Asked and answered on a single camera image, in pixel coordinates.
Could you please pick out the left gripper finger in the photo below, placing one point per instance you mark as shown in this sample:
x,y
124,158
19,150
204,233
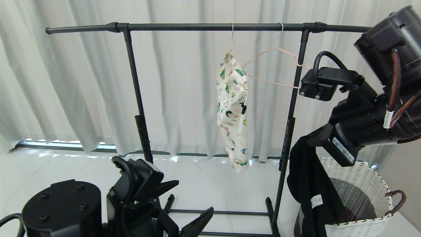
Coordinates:
x,y
197,227
164,190

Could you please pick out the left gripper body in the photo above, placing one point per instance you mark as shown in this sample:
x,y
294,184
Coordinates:
x,y
138,217

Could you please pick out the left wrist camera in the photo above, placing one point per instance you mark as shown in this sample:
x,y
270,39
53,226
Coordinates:
x,y
144,177

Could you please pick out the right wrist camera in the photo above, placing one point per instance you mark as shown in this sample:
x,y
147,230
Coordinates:
x,y
319,85

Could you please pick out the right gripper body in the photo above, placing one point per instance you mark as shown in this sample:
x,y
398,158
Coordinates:
x,y
361,128

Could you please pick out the black garment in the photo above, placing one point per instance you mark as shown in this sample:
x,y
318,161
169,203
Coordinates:
x,y
306,181

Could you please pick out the white curtain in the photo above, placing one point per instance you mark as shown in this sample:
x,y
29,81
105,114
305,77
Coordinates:
x,y
82,82

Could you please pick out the white laundry basket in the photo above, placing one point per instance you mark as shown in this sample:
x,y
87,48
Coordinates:
x,y
361,184

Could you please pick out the black clothes rack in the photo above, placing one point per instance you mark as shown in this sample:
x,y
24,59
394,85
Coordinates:
x,y
184,27

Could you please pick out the pink clothes hanger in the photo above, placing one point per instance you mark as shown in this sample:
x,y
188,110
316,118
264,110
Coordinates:
x,y
232,36
263,79

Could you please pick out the cream printed garment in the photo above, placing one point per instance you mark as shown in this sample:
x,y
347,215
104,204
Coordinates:
x,y
233,115

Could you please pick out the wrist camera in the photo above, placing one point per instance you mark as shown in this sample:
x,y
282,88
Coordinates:
x,y
319,85
144,177

